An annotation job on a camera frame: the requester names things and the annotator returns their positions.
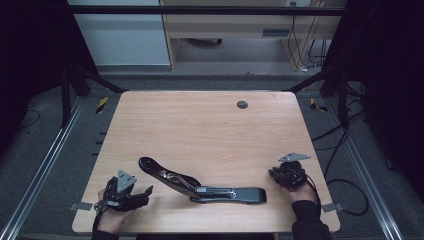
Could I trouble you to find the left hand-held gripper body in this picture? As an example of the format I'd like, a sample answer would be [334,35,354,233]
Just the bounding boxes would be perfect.
[104,169,144,213]

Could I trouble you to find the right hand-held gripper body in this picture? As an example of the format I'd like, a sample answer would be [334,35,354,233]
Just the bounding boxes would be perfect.
[277,152,312,192]

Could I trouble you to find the black long-reach stapler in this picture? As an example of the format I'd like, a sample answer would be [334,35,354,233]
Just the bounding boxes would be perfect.
[138,156,268,205]

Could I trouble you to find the person's right hand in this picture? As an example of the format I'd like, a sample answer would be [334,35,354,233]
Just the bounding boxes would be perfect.
[283,184,318,204]

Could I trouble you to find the person's left hand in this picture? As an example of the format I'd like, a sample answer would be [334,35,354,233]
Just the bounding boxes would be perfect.
[96,189,134,234]

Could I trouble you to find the grey tape piece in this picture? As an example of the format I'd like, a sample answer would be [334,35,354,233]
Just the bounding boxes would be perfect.
[68,201,93,212]
[321,202,344,213]

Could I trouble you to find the yellow black hazard tape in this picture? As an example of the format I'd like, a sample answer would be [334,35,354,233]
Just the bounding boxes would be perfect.
[96,96,110,115]
[309,97,329,113]

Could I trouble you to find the white cabinet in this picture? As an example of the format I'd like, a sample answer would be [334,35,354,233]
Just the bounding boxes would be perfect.
[67,0,171,67]

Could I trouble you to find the black curtain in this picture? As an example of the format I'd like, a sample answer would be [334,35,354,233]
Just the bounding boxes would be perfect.
[323,0,424,194]
[0,0,99,154]

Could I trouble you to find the light wooden desk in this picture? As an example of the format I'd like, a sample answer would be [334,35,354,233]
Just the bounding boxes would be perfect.
[159,0,348,73]

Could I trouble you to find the left hand-held gripper cable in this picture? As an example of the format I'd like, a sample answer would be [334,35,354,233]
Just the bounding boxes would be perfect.
[92,186,113,232]

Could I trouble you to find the hand-held gripper cable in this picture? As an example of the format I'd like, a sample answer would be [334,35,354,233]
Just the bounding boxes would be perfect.
[92,186,113,232]
[304,173,370,217]

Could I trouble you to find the black floor cables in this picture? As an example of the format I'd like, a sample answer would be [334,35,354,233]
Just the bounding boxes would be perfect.
[311,81,368,179]

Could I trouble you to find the aluminium floor rail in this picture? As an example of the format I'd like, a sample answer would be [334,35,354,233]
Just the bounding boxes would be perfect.
[0,96,86,240]
[324,98,405,240]

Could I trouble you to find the right hand-held gripper cable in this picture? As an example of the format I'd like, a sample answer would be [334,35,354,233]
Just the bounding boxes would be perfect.
[304,173,370,217]

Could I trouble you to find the black frame strut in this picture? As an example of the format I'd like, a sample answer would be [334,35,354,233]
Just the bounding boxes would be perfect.
[60,63,127,128]
[288,64,349,126]

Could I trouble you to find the thin black floor cable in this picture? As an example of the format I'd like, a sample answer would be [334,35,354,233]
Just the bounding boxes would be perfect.
[18,109,42,130]

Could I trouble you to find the hanging black cables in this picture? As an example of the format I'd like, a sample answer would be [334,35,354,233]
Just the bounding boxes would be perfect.
[287,1,329,73]

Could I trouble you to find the black horizontal frame bar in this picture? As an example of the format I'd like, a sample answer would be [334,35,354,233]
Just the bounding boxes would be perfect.
[68,4,346,16]

